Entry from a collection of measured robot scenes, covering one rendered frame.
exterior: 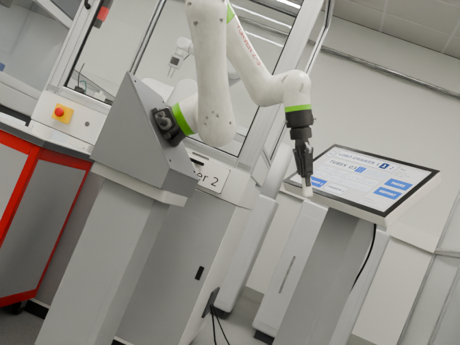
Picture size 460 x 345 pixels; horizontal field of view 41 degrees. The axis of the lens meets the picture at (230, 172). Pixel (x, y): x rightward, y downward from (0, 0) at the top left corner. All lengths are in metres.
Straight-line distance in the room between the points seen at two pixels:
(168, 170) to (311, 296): 0.75
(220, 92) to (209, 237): 0.90
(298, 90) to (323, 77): 3.93
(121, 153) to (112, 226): 0.26
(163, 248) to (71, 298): 0.63
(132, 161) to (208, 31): 0.51
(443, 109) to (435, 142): 0.31
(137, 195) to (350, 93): 4.07
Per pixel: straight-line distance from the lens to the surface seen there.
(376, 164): 2.41
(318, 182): 2.39
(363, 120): 5.92
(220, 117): 1.97
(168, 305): 2.72
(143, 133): 2.06
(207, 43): 1.87
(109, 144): 2.09
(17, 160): 2.28
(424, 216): 5.86
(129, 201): 2.13
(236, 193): 2.65
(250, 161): 2.66
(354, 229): 2.32
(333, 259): 2.34
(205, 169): 2.66
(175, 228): 2.69
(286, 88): 2.09
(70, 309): 2.21
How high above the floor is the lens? 0.83
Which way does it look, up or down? 2 degrees up
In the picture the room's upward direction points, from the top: 23 degrees clockwise
